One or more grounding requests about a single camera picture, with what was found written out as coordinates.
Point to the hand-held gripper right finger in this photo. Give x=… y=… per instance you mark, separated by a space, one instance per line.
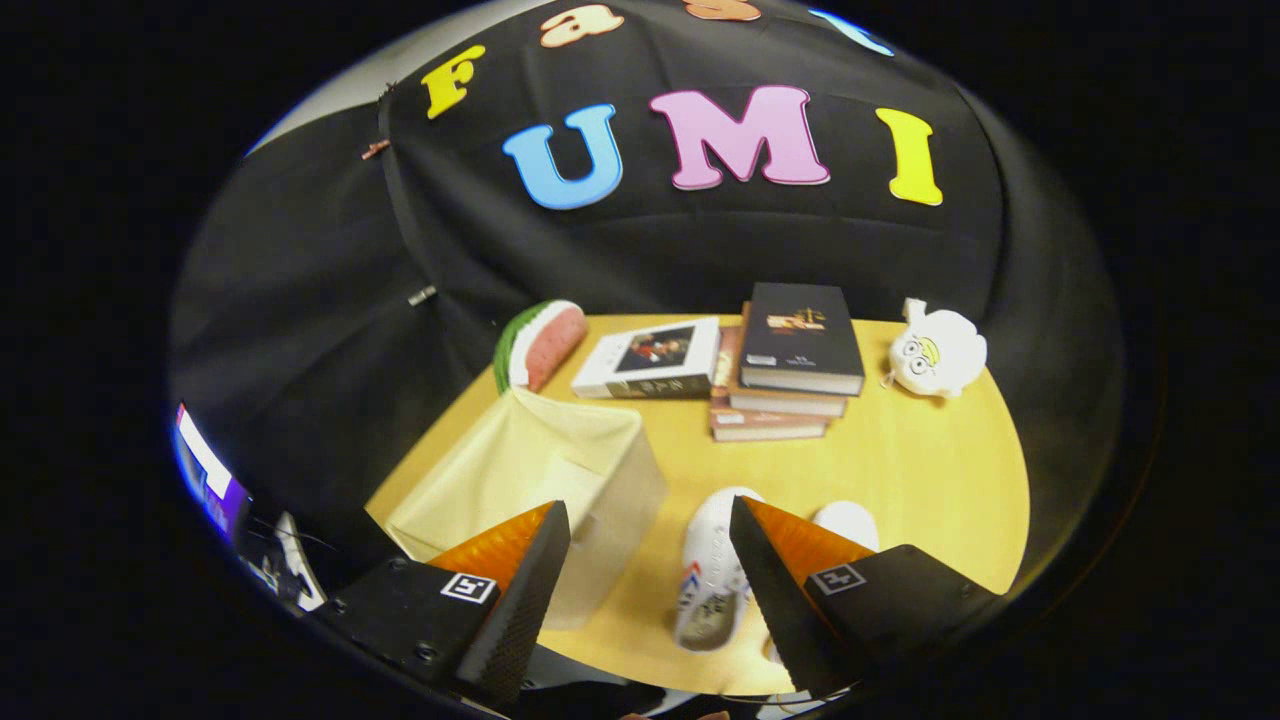
x=780 y=610

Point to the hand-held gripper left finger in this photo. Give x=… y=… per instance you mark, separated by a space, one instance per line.
x=520 y=610

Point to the white canvas shoe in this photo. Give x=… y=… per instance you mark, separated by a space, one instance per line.
x=715 y=570
x=848 y=522

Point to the beige fabric storage box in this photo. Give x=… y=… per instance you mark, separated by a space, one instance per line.
x=530 y=470

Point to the brown-cover book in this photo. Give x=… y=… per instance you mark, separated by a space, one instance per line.
x=785 y=403
x=765 y=428

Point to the white flat object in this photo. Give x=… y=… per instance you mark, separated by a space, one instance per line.
x=298 y=565

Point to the watermelon slice toy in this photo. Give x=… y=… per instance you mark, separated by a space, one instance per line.
x=545 y=345

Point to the white picture-cover book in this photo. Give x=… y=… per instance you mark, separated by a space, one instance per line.
x=650 y=355

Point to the white plush toy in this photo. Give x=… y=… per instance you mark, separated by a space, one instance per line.
x=935 y=355

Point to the silver clip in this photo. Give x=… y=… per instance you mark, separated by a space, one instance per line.
x=422 y=295

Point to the lit monitor screen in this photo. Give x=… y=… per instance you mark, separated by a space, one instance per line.
x=208 y=465

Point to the black backdrop cloth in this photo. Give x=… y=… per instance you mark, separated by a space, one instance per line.
x=700 y=240

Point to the pink clip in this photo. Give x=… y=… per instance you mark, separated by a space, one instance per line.
x=376 y=150

